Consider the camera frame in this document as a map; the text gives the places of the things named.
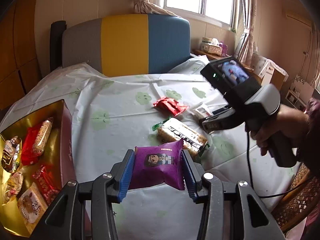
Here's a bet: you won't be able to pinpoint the purple snack packet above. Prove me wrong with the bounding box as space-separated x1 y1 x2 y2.
129 139 184 190

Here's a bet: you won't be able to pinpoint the white brown snack packet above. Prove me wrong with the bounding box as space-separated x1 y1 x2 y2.
193 103 224 120

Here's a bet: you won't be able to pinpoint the soda cracker packet green ends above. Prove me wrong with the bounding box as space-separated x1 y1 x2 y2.
152 117 208 160

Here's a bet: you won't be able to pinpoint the red patterned candy packet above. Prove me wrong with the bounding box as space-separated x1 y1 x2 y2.
32 165 60 205

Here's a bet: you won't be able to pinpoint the puffy red snack packet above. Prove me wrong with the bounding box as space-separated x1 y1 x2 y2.
153 97 189 116

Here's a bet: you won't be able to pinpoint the red-ended rice cracker roll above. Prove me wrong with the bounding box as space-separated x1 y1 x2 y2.
32 117 54 157

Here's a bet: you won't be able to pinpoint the red foil packet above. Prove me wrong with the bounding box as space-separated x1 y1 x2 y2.
21 124 41 166

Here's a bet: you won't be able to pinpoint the clear-wrapped brown cake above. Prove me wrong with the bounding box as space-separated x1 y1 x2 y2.
17 183 48 234

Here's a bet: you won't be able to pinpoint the dark brown candy packet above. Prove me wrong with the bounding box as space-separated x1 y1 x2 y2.
1 136 22 173

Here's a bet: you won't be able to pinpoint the pumpkin seed bag orange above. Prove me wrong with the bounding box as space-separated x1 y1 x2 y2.
2 171 23 205

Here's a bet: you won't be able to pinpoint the person's right hand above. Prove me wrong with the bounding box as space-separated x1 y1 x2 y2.
250 105 310 156

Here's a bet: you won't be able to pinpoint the white covered cabinet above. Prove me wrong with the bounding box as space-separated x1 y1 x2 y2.
251 53 289 91

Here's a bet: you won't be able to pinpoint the right beige curtain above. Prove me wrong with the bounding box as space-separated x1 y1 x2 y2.
234 0 258 67

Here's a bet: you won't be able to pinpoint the purple small box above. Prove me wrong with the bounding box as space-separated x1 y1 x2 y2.
219 42 228 57

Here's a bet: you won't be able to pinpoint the white cloud-print tablecloth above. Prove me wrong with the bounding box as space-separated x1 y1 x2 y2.
1 63 298 239

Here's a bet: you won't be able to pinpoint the wooden side table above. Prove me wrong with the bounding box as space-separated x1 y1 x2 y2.
193 49 254 73

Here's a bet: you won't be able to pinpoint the tissue box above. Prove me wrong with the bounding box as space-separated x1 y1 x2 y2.
201 37 222 56

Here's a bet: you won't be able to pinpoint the wicker chair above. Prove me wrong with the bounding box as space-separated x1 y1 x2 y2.
272 164 319 233

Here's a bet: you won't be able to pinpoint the grey yellow blue headboard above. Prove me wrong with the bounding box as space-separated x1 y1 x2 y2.
62 14 190 77

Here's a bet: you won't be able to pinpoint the wooden wardrobe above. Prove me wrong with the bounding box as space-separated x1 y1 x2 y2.
1 0 41 110

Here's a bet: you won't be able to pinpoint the black rolled mat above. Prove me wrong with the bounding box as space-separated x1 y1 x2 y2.
49 21 67 72

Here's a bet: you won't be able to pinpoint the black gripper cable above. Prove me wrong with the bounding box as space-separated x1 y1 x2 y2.
246 131 303 199

